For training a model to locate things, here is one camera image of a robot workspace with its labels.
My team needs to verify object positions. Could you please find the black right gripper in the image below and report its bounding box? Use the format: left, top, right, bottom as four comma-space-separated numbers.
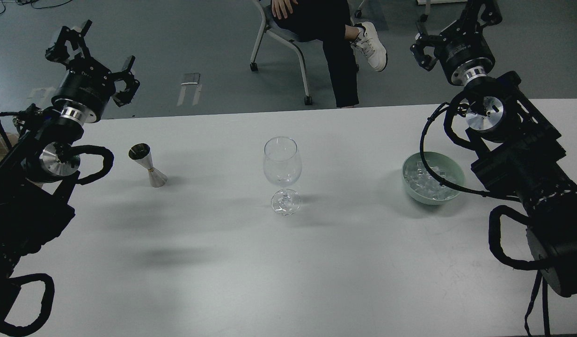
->
410, 0, 503, 86

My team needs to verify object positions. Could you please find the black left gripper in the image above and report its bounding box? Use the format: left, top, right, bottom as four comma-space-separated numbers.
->
46, 20, 140, 123

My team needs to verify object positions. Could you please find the steel cocktail jigger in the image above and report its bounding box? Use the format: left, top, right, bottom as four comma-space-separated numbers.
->
128, 143, 167, 188

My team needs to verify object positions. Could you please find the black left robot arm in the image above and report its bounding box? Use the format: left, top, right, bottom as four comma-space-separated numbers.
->
0, 21, 140, 337

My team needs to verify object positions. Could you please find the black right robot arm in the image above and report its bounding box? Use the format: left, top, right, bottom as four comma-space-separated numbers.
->
410, 0, 577, 337

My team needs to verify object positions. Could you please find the green bowl of ice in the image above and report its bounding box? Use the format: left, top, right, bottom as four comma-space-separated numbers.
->
401, 152, 466, 205

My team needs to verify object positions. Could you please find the clear wine glass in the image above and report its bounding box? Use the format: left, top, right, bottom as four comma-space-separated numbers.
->
263, 136, 302, 216

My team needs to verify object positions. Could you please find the grey tape on floor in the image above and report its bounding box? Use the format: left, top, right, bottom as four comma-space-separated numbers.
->
176, 72, 203, 107

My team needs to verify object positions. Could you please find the seated person in black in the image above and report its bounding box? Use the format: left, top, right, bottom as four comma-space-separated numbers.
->
270, 0, 387, 108

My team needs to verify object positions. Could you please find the grey office chair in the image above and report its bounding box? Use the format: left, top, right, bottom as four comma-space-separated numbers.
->
249, 0, 313, 106

